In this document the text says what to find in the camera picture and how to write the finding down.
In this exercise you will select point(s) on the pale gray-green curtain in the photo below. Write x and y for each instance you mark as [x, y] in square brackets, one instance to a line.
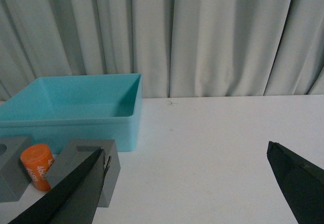
[182, 48]

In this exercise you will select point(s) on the light blue plastic box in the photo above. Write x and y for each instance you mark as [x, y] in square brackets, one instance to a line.
[55, 110]

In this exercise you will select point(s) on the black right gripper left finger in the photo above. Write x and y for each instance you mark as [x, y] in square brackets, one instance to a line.
[74, 199]

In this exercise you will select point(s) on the gray block with round hole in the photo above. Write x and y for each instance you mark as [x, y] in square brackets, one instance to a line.
[14, 177]

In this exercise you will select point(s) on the gray block with square hole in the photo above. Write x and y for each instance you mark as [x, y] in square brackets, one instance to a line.
[75, 152]

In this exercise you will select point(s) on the orange cylinder with white text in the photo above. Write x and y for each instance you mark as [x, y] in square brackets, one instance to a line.
[37, 159]

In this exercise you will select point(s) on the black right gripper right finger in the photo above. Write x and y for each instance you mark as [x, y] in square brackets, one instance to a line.
[300, 181]

